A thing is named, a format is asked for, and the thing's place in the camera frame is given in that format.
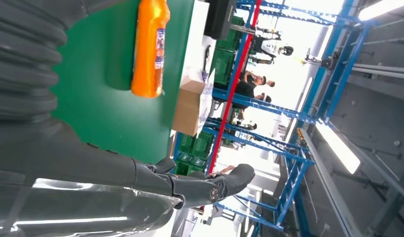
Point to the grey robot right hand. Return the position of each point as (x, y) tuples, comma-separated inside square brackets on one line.
[(74, 189)]

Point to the green plastic crate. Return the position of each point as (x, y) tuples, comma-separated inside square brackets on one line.
[(188, 166), (224, 65), (203, 145)]

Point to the brown cardboard box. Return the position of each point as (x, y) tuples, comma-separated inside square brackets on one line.
[(187, 111)]

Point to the background person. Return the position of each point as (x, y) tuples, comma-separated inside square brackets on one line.
[(254, 80), (246, 93), (223, 170)]

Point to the printed paper sheet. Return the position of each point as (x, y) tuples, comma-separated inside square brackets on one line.
[(205, 101)]

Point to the red metal pole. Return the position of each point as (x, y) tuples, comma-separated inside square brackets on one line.
[(234, 88)]

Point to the blue metal shelf rack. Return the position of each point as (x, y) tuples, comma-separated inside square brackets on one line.
[(270, 108)]

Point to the black carrying case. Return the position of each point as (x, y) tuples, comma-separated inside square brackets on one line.
[(219, 16)]

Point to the background humanoid robot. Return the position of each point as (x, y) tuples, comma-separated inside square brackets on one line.
[(270, 45)]

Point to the long ceiling light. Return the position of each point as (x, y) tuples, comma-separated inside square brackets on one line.
[(339, 149), (381, 8)]

